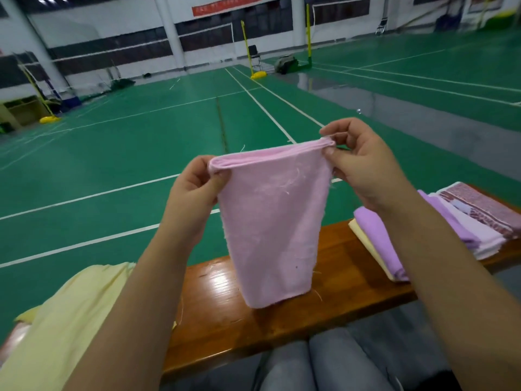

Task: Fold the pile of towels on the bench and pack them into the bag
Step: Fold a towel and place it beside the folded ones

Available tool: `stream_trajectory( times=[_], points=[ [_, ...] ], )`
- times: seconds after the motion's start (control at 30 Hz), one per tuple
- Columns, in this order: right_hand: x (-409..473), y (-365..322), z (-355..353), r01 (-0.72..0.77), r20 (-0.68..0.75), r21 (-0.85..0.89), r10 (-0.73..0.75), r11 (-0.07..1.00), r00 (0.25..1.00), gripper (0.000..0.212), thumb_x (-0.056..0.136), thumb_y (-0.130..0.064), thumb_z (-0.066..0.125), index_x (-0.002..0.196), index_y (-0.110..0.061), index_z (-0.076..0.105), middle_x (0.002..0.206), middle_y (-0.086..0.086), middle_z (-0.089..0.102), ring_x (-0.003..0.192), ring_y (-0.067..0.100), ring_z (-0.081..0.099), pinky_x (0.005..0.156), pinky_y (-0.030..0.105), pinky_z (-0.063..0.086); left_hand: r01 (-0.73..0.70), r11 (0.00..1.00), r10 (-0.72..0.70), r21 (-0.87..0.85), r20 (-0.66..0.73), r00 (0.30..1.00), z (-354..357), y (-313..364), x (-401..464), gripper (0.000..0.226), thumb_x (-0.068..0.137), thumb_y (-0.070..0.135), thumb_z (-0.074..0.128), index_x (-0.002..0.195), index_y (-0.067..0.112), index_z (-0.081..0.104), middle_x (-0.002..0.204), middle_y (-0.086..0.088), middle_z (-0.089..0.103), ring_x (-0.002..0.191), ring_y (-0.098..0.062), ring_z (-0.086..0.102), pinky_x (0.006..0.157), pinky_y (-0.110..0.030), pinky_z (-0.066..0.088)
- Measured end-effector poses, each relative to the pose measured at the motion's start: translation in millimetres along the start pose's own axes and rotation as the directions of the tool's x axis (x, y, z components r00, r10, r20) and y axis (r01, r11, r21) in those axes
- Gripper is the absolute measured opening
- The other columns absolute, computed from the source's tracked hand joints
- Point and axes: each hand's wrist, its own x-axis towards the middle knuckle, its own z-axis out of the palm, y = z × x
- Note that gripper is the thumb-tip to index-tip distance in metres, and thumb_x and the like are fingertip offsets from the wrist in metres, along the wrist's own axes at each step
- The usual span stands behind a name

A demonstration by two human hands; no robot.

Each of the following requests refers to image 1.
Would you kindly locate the red patterned towel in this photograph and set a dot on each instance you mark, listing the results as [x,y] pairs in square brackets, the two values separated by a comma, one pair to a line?
[488,206]

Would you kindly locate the person's right hand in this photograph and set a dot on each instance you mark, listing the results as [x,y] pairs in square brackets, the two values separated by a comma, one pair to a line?
[370,163]

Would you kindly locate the person's left hand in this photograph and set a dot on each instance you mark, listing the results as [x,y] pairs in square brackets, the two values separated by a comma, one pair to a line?
[191,207]

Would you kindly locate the purple towel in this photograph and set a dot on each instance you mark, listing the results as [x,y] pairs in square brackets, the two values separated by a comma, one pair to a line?
[452,217]
[378,236]

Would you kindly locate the person's left forearm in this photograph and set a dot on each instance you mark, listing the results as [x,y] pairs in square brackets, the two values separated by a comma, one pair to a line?
[130,330]

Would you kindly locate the black sports bag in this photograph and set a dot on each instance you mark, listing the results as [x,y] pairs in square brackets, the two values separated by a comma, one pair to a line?
[286,65]

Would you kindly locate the pale yellow towel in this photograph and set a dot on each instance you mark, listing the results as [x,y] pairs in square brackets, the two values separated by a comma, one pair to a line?
[65,330]
[366,248]

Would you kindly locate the person's grey trousers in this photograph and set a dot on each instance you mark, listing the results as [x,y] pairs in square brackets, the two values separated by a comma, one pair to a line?
[342,366]

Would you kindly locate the person's right forearm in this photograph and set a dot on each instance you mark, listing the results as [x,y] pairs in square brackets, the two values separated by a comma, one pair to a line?
[464,297]

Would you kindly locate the brown wooden bench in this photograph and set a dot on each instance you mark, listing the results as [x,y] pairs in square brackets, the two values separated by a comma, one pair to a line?
[220,313]

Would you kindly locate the red wall banner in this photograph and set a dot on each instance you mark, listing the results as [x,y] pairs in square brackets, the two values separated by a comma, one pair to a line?
[228,5]

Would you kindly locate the badminton net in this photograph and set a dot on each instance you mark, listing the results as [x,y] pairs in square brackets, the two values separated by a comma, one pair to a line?
[130,46]

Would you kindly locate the dark folding chair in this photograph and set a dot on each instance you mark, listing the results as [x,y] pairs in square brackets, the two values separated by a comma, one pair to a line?
[254,53]

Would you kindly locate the light pink towel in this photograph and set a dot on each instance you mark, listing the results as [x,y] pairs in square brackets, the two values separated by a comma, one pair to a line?
[484,236]
[273,232]

